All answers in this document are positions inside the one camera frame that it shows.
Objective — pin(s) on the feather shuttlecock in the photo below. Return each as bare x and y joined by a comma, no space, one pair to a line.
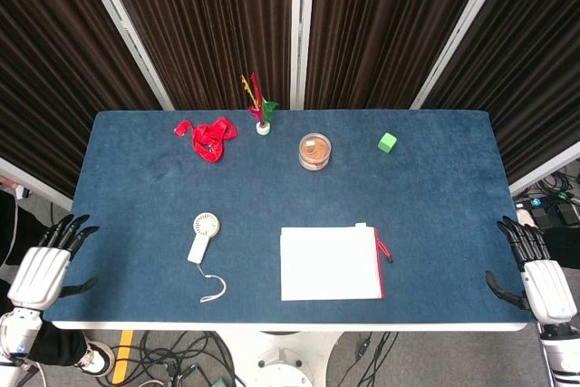
260,108

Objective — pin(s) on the white handheld fan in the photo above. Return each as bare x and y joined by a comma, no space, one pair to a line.
202,242

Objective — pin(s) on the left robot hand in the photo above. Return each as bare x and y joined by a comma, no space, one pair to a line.
38,269

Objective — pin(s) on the green cube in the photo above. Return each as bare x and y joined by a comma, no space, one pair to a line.
387,142

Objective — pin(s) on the white table pedestal base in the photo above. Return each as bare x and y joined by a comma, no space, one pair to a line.
283,357

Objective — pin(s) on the person in black clothes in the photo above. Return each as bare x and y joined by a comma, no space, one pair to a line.
20,242

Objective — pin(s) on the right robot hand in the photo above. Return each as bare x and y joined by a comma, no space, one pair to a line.
544,283

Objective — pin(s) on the white sneaker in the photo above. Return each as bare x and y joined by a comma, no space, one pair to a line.
96,356

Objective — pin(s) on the black power strip with adapters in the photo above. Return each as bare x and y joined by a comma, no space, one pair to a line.
550,210

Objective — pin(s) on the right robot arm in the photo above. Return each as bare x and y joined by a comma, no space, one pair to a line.
561,353

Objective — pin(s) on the yellow floor tape strip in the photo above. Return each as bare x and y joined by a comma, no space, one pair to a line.
122,356

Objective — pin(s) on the white zipper pouch red trim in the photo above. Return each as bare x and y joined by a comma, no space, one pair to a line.
333,262

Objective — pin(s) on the round clear container brown contents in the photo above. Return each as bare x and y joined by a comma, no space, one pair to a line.
314,151

